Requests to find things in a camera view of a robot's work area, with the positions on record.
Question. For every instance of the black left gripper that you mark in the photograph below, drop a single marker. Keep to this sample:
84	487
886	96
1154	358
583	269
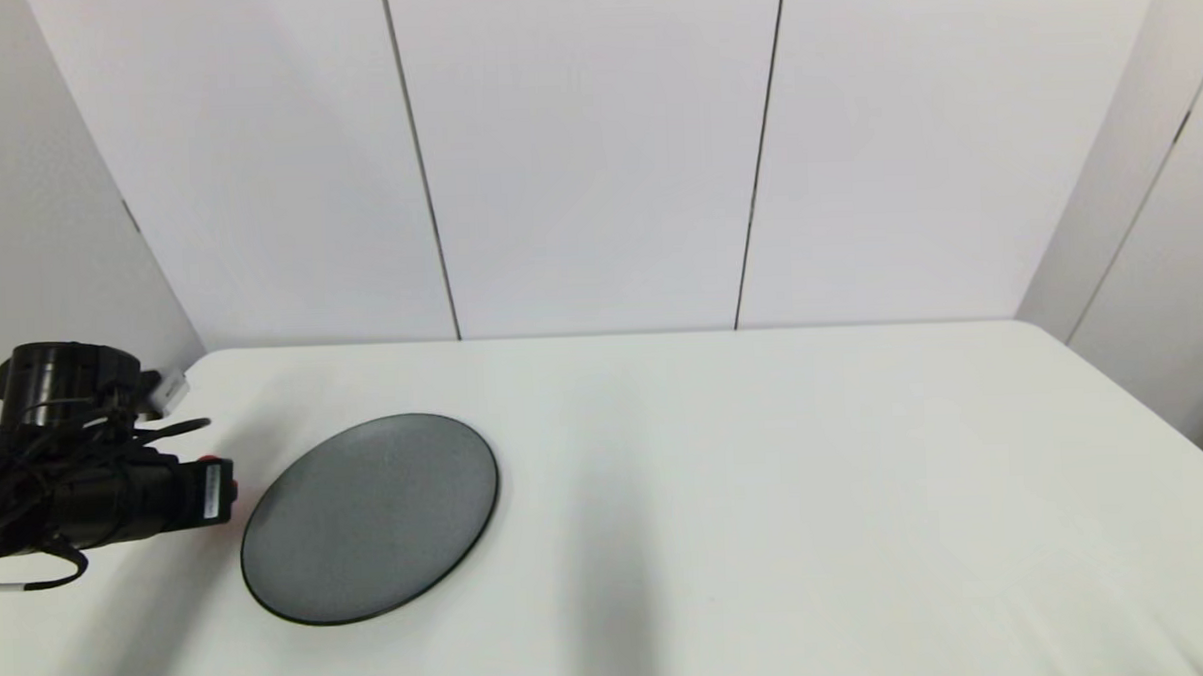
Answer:
152	499

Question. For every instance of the red rubber duck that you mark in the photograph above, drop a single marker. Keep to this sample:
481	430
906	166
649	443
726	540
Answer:
206	459

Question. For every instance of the round grey plate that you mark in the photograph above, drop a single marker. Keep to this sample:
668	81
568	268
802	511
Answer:
368	521

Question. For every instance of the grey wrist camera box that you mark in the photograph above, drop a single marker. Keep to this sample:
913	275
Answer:
170	389

